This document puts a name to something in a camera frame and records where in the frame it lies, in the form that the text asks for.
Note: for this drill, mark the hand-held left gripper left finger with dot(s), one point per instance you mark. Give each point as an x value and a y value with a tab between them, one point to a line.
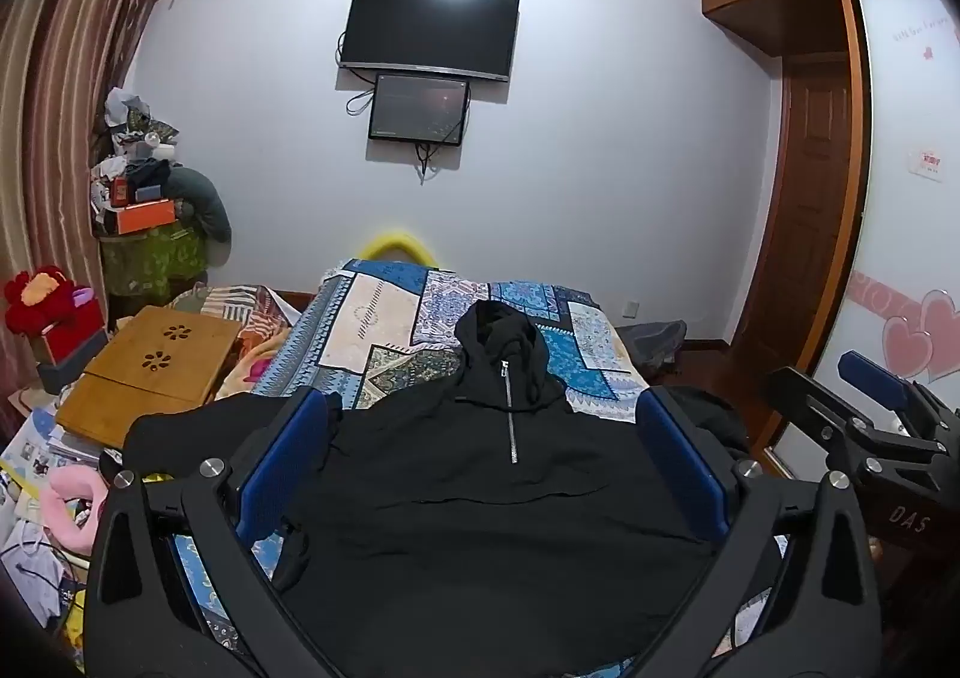
289	457

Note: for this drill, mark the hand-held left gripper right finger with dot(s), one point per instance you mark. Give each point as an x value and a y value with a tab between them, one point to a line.
686	468

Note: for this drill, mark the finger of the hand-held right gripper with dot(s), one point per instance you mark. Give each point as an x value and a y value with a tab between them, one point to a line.
874	378
795	389

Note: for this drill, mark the black zip hoodie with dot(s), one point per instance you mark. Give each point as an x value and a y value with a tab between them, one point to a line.
487	535

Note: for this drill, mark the dark grey cloth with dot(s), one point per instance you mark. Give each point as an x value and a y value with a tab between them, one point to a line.
652	344

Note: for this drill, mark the wooden wardrobe with white door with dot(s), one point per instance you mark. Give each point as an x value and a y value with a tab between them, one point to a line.
900	235

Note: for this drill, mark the striped colourful quilt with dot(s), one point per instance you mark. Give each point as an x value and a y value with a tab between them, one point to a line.
240	307

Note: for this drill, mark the blue patchwork bedspread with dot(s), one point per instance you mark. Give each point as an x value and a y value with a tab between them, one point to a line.
375	318

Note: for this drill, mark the bamboo lap desk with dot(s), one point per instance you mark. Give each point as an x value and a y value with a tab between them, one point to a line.
150	370

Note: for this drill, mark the brown wooden door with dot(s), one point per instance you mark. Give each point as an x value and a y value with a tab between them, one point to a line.
810	198

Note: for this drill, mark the red and white sticker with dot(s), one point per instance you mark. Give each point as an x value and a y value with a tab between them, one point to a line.
928	163

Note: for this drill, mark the pink plush cushion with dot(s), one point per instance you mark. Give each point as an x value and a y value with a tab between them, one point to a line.
64	498

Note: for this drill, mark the green patterned cloth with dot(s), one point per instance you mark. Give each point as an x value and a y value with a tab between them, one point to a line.
154	265

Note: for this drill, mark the red box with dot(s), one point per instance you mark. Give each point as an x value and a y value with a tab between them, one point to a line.
75	337

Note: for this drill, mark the stack of papers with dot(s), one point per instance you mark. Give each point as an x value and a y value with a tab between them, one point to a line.
37	445

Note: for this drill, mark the grey neck pillow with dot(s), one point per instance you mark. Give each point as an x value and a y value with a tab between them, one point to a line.
199	194

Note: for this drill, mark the orange box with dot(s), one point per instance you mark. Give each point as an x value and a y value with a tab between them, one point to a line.
146	217

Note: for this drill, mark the white cloth bag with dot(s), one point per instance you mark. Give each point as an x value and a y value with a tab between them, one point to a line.
30	573

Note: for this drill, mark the red plush flower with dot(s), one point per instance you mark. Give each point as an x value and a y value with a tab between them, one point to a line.
45	292

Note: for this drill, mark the pile of clutter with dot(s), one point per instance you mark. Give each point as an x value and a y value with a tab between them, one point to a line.
131	145

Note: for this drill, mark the brown striped curtain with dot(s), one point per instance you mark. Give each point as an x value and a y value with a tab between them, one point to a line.
67	85

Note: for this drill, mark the white wall socket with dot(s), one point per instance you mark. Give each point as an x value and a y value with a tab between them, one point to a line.
631	308

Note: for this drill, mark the small wall-mounted monitor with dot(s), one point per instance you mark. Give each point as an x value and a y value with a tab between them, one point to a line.
416	108

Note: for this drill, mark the wall-mounted black television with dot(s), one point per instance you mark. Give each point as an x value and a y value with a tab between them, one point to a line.
427	29

